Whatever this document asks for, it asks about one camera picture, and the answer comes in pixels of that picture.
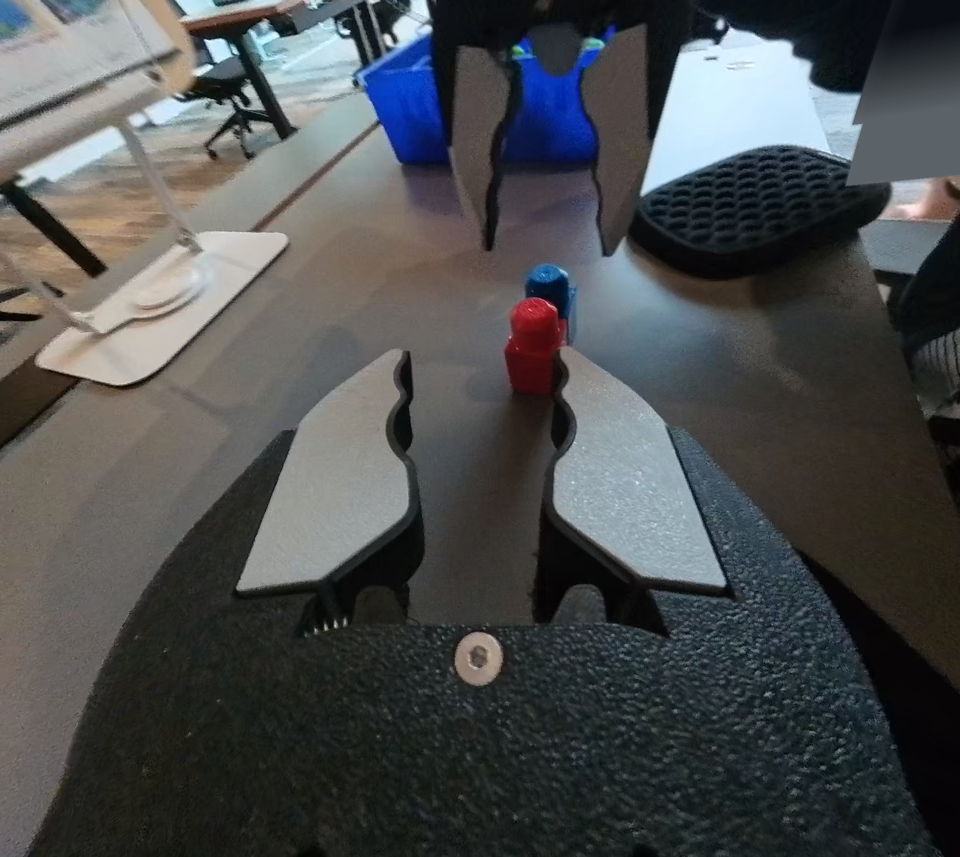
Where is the black office chair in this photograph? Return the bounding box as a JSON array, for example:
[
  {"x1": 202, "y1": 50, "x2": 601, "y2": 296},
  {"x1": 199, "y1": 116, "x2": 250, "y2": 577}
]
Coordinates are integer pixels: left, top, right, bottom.
[{"x1": 188, "y1": 55, "x2": 294, "y2": 161}]

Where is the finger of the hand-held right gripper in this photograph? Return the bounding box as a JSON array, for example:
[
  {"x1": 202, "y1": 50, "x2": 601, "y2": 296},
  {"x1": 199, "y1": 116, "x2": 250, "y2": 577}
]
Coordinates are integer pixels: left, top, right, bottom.
[
  {"x1": 450, "y1": 44, "x2": 526, "y2": 254},
  {"x1": 582, "y1": 25, "x2": 654, "y2": 258}
]

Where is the blue plastic bin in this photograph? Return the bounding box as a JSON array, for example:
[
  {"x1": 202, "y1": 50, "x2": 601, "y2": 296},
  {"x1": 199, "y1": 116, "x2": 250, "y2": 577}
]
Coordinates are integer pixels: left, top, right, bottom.
[{"x1": 357, "y1": 29, "x2": 609, "y2": 171}]

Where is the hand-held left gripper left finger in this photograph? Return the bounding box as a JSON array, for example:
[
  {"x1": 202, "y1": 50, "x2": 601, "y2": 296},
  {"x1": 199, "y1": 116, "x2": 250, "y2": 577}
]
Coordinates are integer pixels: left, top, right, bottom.
[{"x1": 236, "y1": 350, "x2": 424, "y2": 600}]

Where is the grey mesh chair seat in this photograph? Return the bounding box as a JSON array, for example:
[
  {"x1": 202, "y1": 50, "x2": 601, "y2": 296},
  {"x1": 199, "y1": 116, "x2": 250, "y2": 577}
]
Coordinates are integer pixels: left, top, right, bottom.
[{"x1": 863, "y1": 220, "x2": 954, "y2": 281}]

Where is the black perforated rubber pad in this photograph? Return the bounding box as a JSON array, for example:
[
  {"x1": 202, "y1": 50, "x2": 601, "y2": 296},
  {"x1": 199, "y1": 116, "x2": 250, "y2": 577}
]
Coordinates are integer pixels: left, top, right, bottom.
[{"x1": 630, "y1": 145, "x2": 894, "y2": 278}]

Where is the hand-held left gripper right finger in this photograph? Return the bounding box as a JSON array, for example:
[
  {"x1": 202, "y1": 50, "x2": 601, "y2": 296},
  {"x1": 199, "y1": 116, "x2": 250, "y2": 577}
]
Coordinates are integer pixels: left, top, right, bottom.
[{"x1": 537, "y1": 347, "x2": 730, "y2": 597}]

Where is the person's printed top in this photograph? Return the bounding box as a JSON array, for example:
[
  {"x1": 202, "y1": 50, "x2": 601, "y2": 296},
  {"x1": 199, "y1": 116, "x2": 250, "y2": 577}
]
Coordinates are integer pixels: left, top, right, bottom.
[{"x1": 893, "y1": 265, "x2": 960, "y2": 423}]

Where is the blue mega block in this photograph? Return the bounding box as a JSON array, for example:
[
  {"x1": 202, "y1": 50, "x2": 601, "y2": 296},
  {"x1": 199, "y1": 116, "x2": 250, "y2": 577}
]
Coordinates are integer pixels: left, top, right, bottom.
[{"x1": 525, "y1": 265, "x2": 579, "y2": 345}]

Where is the red mega block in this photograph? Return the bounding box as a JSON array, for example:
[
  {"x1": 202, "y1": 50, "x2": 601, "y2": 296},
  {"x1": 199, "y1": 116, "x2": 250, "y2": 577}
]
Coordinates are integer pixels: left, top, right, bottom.
[{"x1": 504, "y1": 298, "x2": 568, "y2": 396}]

